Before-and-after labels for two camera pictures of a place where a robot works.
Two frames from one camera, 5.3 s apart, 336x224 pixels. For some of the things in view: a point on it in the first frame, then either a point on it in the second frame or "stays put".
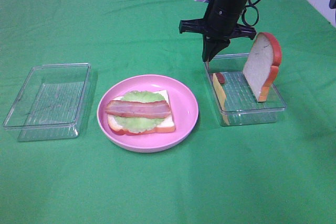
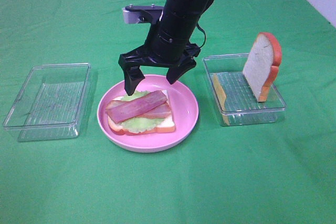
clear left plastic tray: x=49 y=106 stays put
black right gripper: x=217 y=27 -> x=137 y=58
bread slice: x=166 y=125 stays put
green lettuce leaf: x=135 y=124 stays put
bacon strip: x=221 y=77 -> x=117 y=111
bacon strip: x=147 y=109 stays put
